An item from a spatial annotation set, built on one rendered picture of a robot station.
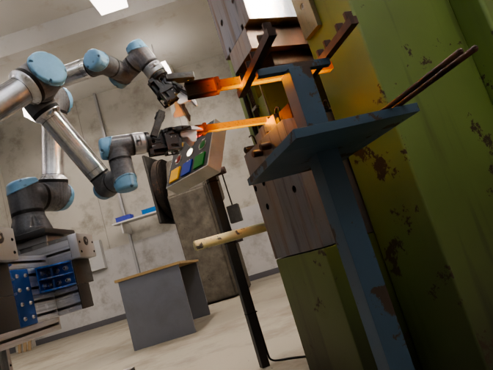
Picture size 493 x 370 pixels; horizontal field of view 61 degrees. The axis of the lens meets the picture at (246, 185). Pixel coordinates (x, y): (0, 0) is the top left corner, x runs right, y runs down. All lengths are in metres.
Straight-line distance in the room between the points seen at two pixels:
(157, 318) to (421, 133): 3.22
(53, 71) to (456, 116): 1.26
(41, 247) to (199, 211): 4.92
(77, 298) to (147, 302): 2.49
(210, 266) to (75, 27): 4.64
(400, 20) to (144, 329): 3.40
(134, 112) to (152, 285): 6.91
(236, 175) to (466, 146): 8.32
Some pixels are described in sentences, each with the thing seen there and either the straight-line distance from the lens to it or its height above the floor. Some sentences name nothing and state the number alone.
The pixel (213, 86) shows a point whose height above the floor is 0.98.
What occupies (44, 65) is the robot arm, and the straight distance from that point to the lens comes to 1.44.
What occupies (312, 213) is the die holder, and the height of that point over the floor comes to 0.58.
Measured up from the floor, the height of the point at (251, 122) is 0.99.
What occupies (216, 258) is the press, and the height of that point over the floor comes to 0.64.
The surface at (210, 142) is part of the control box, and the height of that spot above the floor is 1.07.
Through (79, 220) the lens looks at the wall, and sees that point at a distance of 10.47.
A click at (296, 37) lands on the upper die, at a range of 1.82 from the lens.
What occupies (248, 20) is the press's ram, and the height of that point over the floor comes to 1.37.
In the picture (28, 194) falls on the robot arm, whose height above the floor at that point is 0.97.
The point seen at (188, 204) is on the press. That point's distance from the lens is 6.56.
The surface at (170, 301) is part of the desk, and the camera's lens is 4.06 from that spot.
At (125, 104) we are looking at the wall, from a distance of 10.63.
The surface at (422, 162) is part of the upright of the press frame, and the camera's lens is 1.32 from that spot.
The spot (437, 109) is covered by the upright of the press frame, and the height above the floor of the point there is 0.77.
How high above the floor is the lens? 0.51
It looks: 10 degrees up
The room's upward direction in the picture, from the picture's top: 17 degrees counter-clockwise
